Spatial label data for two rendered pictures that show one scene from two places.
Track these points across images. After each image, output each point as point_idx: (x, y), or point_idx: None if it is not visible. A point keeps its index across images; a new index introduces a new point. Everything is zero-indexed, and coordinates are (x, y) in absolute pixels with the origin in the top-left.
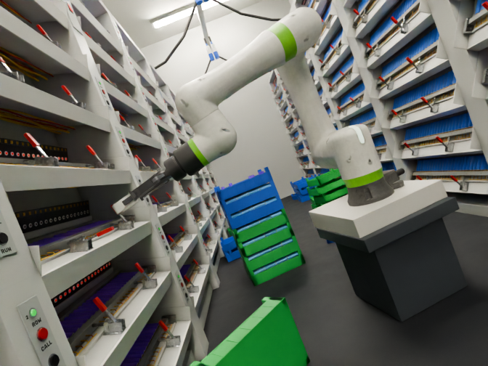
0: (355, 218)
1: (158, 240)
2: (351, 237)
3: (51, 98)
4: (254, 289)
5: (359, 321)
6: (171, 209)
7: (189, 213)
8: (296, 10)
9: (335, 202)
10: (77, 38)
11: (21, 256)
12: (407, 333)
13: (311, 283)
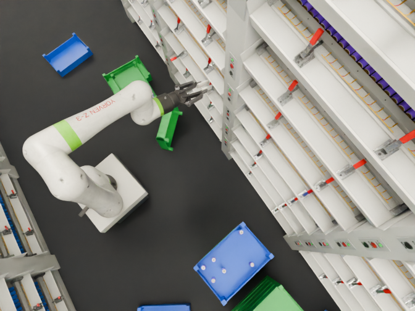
0: (110, 155)
1: (222, 123)
2: (120, 160)
3: (180, 18)
4: (233, 222)
5: (144, 174)
6: (266, 174)
7: (307, 238)
8: (34, 134)
9: (126, 197)
10: (228, 15)
11: (160, 28)
12: (124, 164)
13: (183, 219)
